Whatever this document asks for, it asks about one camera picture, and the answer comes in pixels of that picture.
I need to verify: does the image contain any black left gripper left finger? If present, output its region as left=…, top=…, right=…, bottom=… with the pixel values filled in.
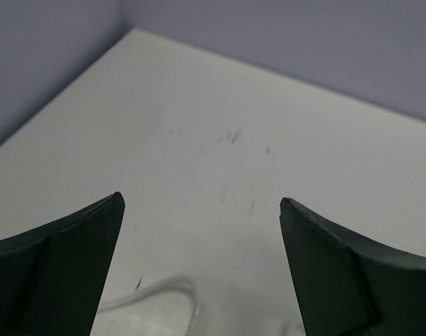
left=0, top=192, right=125, bottom=335

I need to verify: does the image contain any white power strip cord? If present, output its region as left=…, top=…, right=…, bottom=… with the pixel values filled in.
left=99, top=275, right=199, bottom=336

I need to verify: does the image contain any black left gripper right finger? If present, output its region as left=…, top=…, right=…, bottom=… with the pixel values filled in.
left=280, top=198, right=426, bottom=335

